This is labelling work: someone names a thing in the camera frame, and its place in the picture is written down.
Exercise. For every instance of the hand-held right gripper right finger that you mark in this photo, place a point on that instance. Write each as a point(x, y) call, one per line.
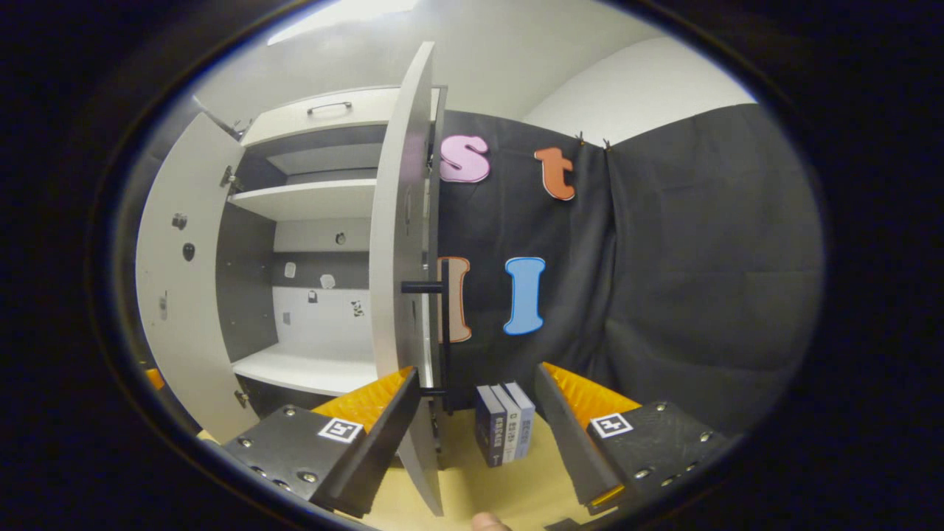
point(568, 442)

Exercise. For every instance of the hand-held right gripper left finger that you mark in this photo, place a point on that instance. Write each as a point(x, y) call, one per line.
point(376, 450)

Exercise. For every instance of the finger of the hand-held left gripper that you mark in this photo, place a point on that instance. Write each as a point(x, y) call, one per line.
point(154, 379)

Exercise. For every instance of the white cabinet door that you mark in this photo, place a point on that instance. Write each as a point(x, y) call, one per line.
point(184, 332)
point(394, 221)

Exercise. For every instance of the white and grey cabinet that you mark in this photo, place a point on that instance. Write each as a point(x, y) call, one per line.
point(243, 280)

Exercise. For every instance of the metal door hinge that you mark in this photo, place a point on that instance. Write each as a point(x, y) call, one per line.
point(242, 398)
point(230, 179)

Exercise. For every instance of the white cabinet shelf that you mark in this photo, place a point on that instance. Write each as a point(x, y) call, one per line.
point(310, 199)
point(310, 369)

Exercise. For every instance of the white cabinet drawer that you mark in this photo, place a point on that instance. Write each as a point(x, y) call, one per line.
point(332, 122)

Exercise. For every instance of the grey book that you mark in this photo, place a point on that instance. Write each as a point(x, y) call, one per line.
point(510, 428)

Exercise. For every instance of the dark blue book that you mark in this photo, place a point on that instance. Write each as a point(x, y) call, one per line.
point(488, 431)

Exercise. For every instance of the black backdrop cloth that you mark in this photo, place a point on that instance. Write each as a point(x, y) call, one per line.
point(700, 258)

